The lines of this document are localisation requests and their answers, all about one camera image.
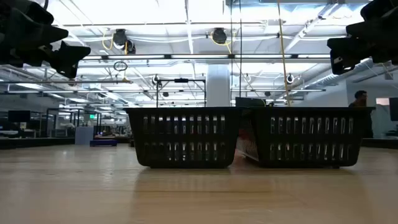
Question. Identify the black perforated computer case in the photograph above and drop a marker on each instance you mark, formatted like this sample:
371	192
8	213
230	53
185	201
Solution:
248	102

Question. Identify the black monitor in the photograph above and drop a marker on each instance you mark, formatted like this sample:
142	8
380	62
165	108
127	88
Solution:
394	109
18	115

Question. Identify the black aluminium table frame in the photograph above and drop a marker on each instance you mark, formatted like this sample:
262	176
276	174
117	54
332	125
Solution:
31	142

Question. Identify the white building column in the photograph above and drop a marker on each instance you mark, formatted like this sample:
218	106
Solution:
217	87

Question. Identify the black metal stand frame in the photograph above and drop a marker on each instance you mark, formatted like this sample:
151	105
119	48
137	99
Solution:
181	80

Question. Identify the person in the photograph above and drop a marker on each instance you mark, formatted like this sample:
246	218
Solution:
360	99

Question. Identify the lavender and white wall charger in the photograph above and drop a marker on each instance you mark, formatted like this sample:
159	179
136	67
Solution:
84	135

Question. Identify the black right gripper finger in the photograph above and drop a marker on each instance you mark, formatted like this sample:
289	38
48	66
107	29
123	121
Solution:
348	53
367	29

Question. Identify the silver ventilation duct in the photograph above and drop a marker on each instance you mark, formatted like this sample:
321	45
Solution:
342	76

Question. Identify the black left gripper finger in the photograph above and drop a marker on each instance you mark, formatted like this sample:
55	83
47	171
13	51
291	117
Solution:
70	59
46	35

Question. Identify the long ceiling light strip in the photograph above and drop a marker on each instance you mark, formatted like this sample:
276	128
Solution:
199	56

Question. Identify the black slotted plastic basket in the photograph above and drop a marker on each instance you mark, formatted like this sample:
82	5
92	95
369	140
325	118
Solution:
311	138
186	138

